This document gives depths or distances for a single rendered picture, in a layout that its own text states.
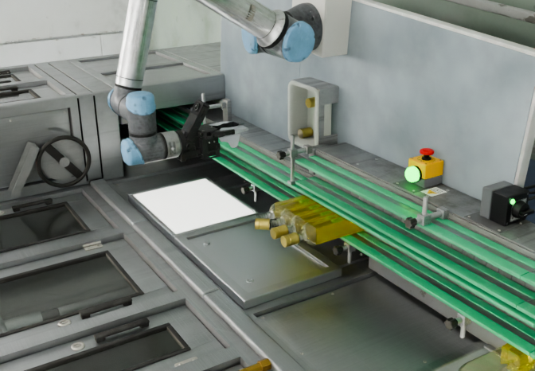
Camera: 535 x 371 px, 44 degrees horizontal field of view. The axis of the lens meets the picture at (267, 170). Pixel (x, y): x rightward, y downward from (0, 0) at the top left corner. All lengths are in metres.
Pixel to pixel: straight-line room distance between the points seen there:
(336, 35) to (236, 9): 0.44
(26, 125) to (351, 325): 1.49
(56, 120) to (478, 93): 1.62
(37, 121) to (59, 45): 2.86
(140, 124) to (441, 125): 0.82
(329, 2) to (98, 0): 3.66
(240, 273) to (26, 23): 3.78
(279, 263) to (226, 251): 0.19
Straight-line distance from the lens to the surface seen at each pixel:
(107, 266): 2.22
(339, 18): 2.15
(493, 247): 1.67
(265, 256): 2.11
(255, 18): 1.87
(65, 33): 5.55
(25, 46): 5.49
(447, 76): 1.88
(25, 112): 2.68
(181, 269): 2.06
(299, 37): 1.92
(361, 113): 2.18
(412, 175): 1.89
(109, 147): 2.81
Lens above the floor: 2.09
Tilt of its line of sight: 29 degrees down
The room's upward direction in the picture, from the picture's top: 103 degrees counter-clockwise
